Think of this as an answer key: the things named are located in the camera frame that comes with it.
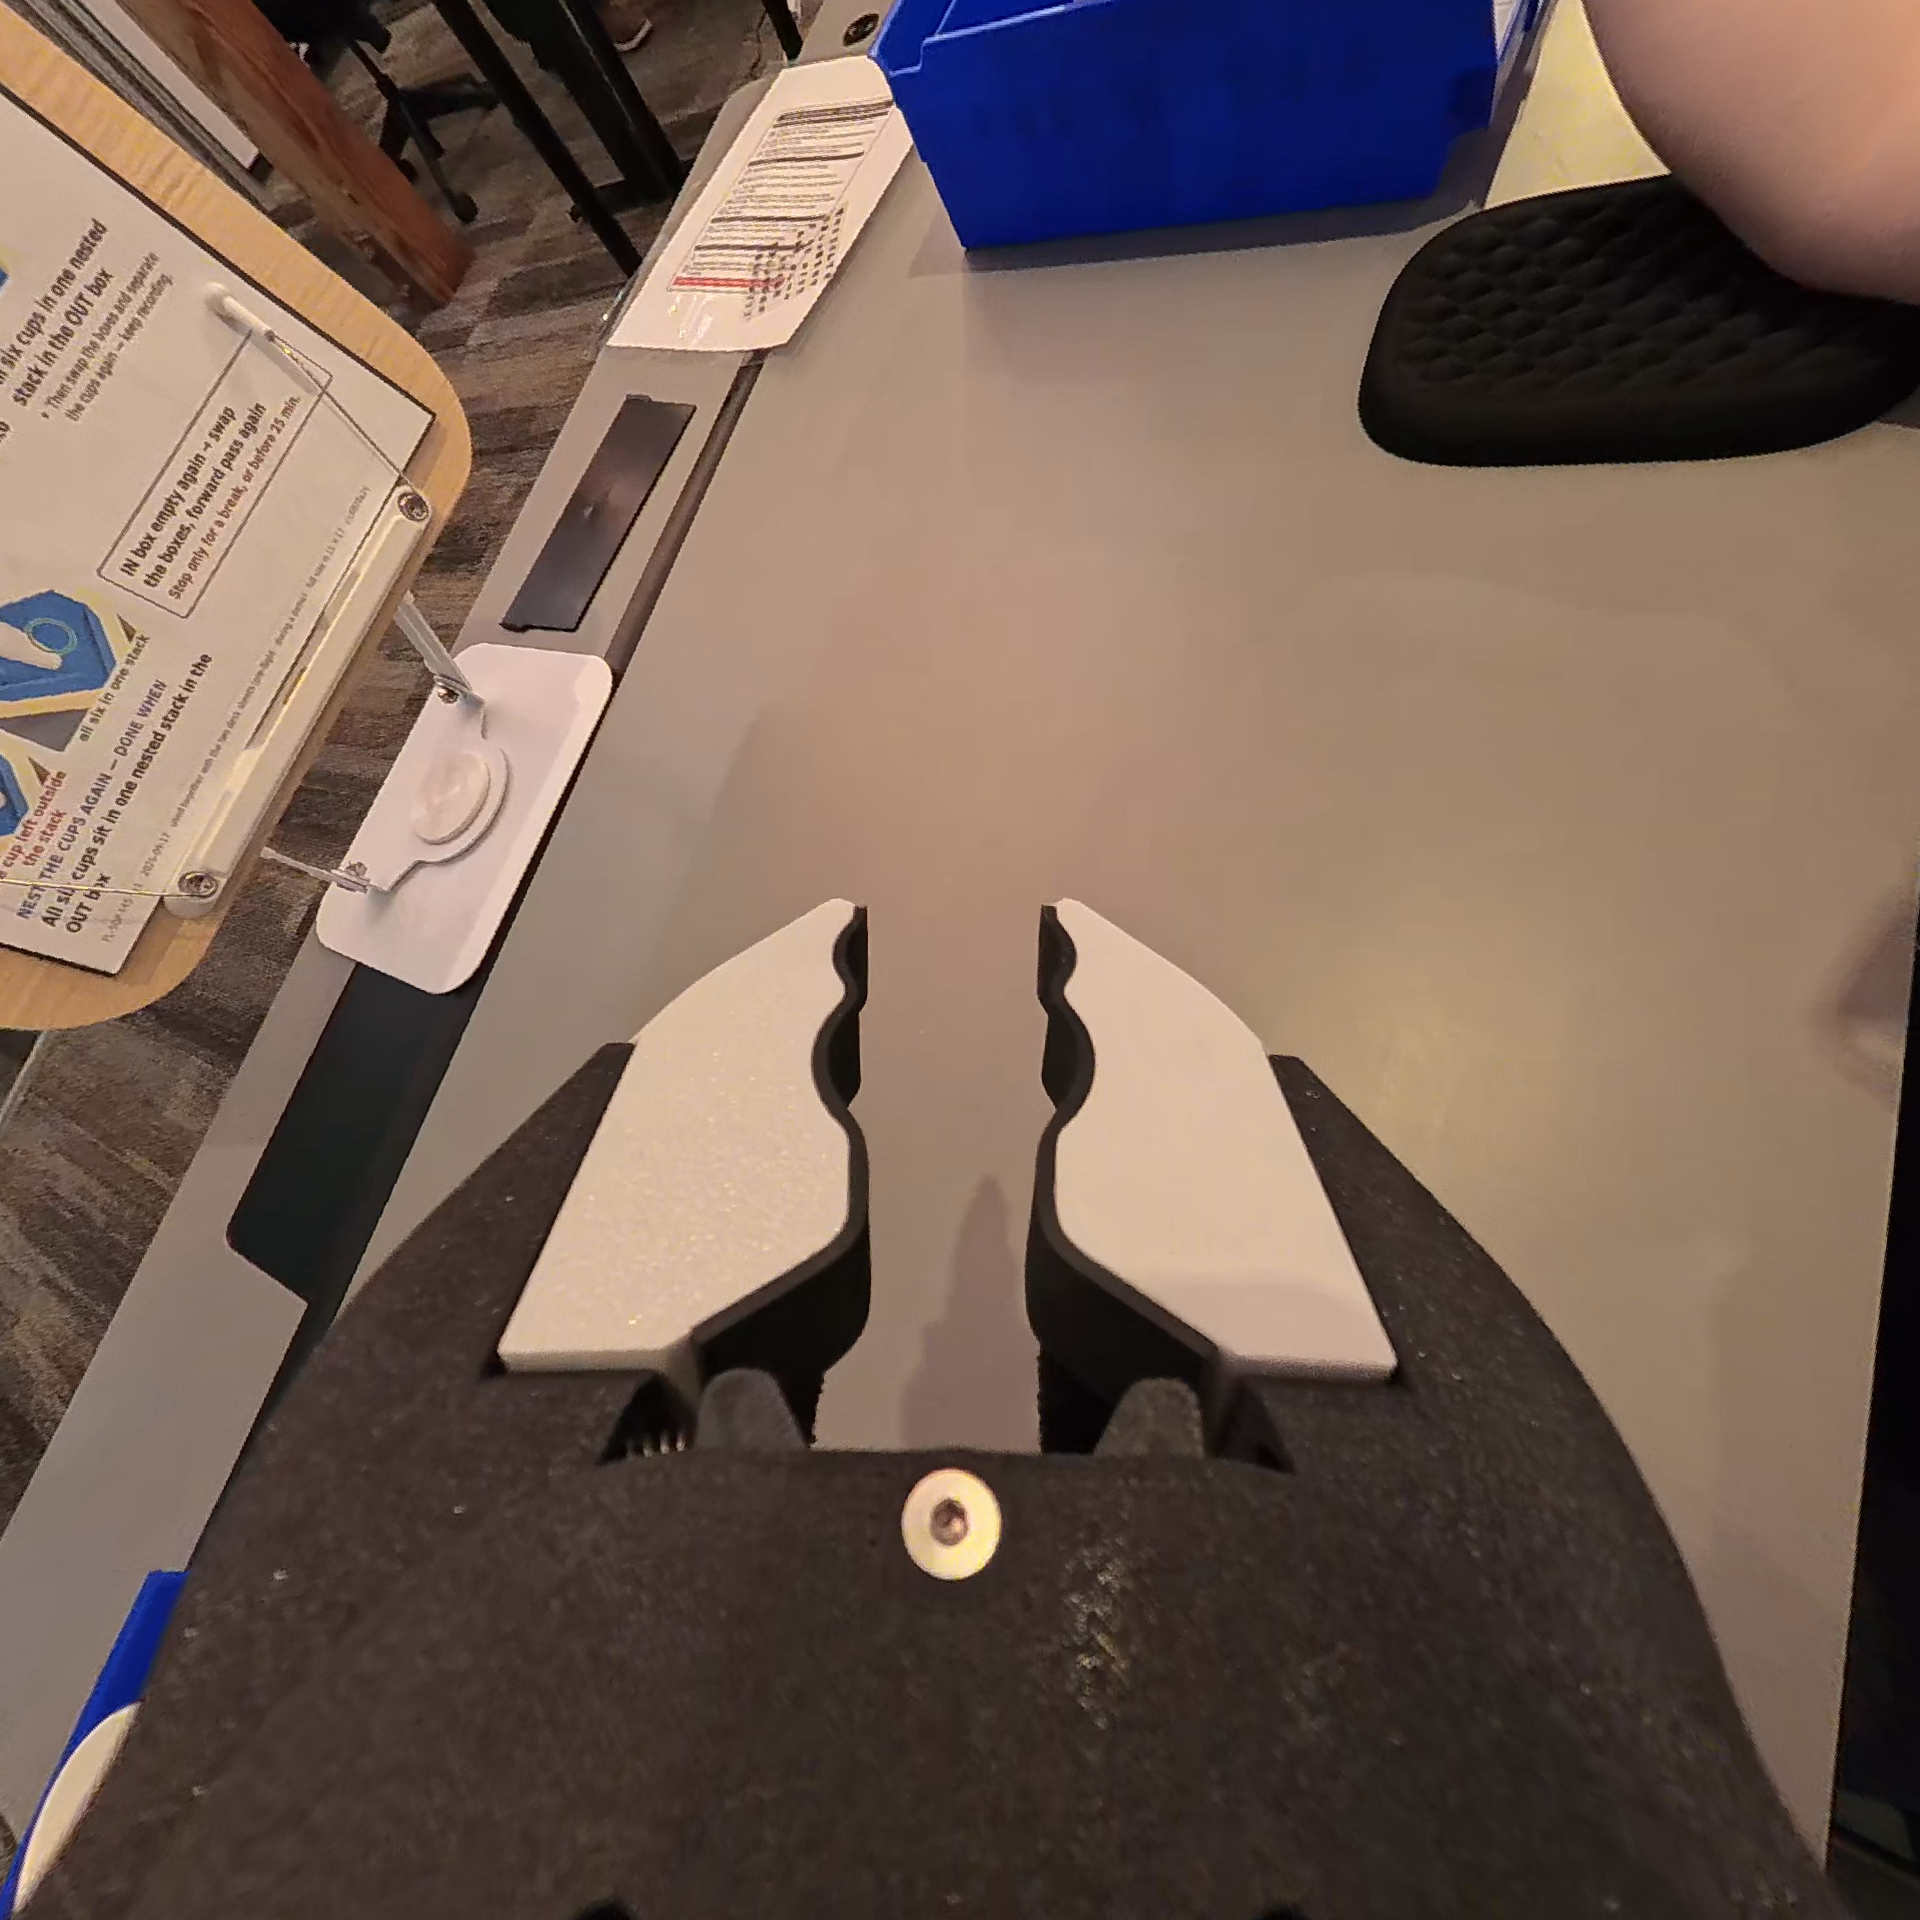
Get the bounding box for black framed sign easel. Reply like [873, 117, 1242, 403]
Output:
[428, 0, 683, 278]

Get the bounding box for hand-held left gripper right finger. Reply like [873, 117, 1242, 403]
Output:
[1026, 899, 1402, 1449]

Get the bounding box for blue plastic bin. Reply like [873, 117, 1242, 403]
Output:
[873, 0, 1547, 249]
[31, 1567, 191, 1870]

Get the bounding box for white stand base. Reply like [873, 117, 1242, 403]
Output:
[315, 642, 616, 993]

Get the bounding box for black flat plate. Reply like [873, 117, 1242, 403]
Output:
[498, 392, 700, 634]

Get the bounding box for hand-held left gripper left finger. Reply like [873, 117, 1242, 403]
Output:
[497, 899, 873, 1449]

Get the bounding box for white paper cup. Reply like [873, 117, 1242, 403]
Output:
[23, 1703, 144, 1870]

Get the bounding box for brown wooden table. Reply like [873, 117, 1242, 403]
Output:
[136, 0, 471, 309]

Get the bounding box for wooden instruction board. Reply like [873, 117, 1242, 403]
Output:
[0, 15, 473, 1032]

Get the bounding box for black wrist rest pad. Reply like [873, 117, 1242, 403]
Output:
[1359, 176, 1920, 466]

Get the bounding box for laminated paper sheet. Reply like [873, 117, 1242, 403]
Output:
[608, 56, 916, 353]

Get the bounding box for person's right forearm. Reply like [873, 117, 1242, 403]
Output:
[1583, 0, 1920, 288]

